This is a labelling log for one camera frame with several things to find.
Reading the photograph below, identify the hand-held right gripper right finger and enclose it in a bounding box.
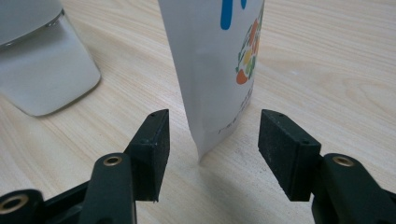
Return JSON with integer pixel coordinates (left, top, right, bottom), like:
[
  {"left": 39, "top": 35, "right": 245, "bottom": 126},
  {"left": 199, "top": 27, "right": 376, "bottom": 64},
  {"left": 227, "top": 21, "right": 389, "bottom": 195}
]
[{"left": 257, "top": 108, "right": 396, "bottom": 224}]

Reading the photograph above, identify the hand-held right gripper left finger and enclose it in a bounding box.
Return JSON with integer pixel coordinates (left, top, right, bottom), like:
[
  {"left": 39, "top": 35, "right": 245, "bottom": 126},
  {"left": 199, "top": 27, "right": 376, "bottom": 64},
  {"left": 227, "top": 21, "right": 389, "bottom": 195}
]
[{"left": 78, "top": 108, "right": 171, "bottom": 224}]

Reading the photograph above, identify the white pouch with blue print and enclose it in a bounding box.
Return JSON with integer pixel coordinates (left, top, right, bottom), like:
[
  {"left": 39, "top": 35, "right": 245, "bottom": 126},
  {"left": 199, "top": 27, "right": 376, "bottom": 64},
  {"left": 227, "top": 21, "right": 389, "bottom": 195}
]
[{"left": 157, "top": 0, "right": 266, "bottom": 163}]

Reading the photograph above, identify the clear jar with white lid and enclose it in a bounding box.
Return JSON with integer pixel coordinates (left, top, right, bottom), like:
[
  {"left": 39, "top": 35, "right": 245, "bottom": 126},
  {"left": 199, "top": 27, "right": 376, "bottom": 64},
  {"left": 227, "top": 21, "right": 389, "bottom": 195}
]
[{"left": 0, "top": 0, "right": 103, "bottom": 118}]

